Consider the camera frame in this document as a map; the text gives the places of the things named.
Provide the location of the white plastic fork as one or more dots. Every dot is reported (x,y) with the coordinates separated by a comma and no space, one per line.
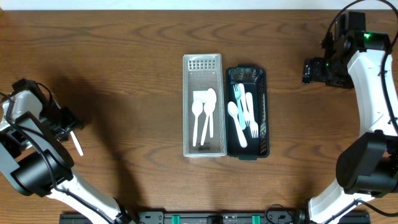
(253,125)
(238,95)
(244,104)

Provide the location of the dark green plastic basket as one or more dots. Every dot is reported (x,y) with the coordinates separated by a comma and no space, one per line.
(247,128)

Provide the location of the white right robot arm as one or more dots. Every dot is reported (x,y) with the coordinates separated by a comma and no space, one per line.
(357,59)

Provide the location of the clear plastic basket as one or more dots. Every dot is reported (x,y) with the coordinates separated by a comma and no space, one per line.
(201,72)

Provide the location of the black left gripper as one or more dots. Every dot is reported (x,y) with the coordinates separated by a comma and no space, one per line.
(73,121)

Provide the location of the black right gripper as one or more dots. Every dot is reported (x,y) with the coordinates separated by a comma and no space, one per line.
(312,71)

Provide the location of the white plastic spoon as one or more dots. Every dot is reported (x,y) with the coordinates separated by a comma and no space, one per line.
(233,112)
(211,96)
(206,118)
(197,108)

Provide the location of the white plastic utensil handle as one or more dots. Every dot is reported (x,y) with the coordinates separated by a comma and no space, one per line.
(77,143)

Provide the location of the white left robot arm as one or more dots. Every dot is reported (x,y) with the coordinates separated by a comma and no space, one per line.
(34,160)

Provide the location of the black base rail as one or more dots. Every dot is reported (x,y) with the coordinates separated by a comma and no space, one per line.
(276,215)

